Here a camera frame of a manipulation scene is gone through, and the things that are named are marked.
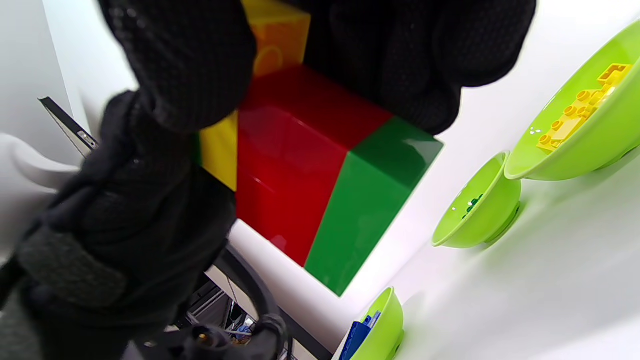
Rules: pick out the lime green plastic bowl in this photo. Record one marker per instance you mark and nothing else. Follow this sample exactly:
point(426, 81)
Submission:
point(590, 155)
point(390, 320)
point(480, 225)

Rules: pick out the person's left hand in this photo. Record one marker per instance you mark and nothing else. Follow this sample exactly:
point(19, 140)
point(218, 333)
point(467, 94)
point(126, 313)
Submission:
point(400, 50)

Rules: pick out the long green toy brick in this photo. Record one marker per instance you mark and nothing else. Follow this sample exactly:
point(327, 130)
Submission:
point(472, 202)
point(360, 210)

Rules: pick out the long blue toy brick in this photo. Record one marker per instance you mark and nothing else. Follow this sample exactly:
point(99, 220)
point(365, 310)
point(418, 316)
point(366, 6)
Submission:
point(372, 319)
point(355, 340)

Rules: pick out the grey flat panel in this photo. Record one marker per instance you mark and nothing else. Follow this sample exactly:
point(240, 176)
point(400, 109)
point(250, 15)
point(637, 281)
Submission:
point(70, 125)

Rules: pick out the long yellow toy brick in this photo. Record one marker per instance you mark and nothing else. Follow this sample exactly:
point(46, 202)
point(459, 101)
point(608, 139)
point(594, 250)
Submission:
point(565, 127)
point(220, 150)
point(595, 100)

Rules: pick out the small yellow toy brick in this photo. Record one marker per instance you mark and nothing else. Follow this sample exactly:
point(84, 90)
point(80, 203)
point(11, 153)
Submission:
point(615, 75)

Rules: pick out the small green toy brick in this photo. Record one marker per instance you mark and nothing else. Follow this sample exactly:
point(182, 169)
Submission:
point(197, 147)

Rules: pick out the red toy brick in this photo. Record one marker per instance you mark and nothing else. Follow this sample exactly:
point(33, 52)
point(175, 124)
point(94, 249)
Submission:
point(310, 200)
point(260, 175)

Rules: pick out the person's right hand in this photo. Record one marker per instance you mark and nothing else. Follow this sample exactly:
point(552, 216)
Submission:
point(140, 215)

